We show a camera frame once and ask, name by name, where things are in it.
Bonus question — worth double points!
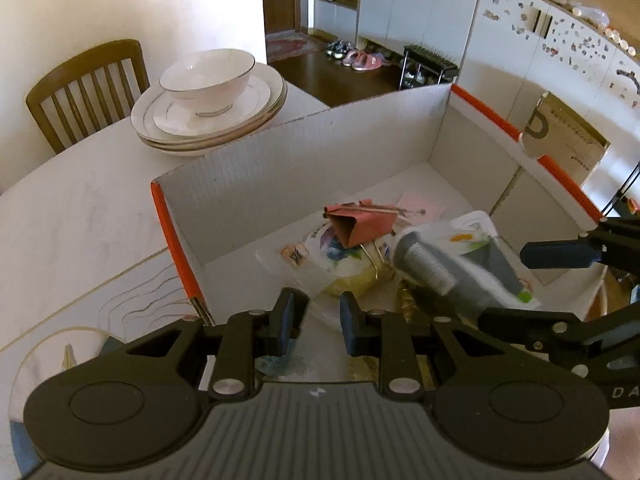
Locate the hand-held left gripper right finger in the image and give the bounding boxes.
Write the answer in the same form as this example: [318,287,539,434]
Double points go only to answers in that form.
[339,290,523,402]

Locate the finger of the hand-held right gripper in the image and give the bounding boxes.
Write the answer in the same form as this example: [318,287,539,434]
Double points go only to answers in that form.
[477,302,640,377]
[520,217,640,273]

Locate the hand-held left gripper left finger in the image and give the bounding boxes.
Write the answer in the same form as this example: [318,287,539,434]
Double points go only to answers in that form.
[122,287,311,402]

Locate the blueberry print snack packet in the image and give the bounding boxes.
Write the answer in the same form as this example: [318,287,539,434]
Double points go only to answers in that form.
[256,225,396,302]

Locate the pink binder clip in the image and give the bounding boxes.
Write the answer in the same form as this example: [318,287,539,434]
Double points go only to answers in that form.
[324,200,427,250]

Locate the grey white tissue pack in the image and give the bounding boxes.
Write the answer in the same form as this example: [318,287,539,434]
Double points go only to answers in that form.
[390,210,543,321]

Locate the pink sticky note pad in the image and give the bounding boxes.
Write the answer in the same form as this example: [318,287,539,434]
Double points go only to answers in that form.
[397,190,447,222]

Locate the red cardboard box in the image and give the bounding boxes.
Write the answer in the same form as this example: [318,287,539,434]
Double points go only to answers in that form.
[151,82,606,327]

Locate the large brown cardboard box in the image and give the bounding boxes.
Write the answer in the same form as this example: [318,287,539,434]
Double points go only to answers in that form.
[520,92,611,188]

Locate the white cabinet with magnets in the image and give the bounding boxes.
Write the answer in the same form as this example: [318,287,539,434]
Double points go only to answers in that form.
[457,0,640,221]

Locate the black shoe rack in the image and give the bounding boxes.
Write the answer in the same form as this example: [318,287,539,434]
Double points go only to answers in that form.
[400,45,460,92]

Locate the white gold-rimmed bowl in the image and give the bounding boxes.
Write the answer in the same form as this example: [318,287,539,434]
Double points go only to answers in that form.
[159,49,256,117]

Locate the pink slippers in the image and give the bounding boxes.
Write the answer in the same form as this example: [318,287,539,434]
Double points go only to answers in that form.
[342,50,393,72]

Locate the red door rug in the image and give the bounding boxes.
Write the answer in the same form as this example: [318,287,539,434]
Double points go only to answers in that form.
[265,32,328,63]

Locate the white lower cabinet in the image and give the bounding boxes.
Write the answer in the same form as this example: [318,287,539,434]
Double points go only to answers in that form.
[356,0,483,93]

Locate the brown wooden chair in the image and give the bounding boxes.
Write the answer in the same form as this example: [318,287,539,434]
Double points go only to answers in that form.
[26,39,151,156]

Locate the thin black cable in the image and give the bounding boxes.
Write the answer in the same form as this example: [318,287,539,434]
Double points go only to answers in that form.
[612,160,640,221]

